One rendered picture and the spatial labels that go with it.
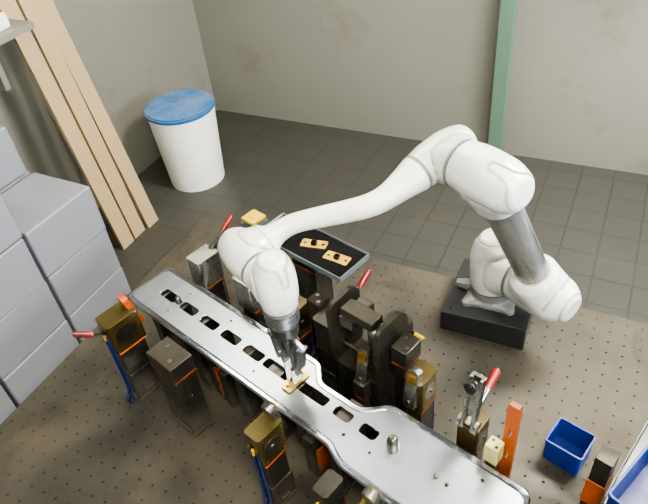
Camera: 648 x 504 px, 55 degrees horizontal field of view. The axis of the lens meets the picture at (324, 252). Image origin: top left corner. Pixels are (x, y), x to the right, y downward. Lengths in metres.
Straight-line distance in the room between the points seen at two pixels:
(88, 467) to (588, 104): 3.49
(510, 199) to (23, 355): 2.25
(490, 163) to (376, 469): 0.78
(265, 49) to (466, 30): 1.56
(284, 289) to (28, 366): 1.84
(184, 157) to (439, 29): 1.87
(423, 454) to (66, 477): 1.12
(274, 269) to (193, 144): 2.88
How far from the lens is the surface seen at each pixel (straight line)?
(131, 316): 2.02
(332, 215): 1.57
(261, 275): 1.43
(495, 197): 1.50
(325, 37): 4.67
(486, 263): 2.08
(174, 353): 1.89
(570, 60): 4.23
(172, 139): 4.23
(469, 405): 1.56
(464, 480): 1.59
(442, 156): 1.58
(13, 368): 3.05
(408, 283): 2.45
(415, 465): 1.60
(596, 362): 2.27
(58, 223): 2.97
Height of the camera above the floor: 2.37
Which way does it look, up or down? 40 degrees down
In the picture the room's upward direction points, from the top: 7 degrees counter-clockwise
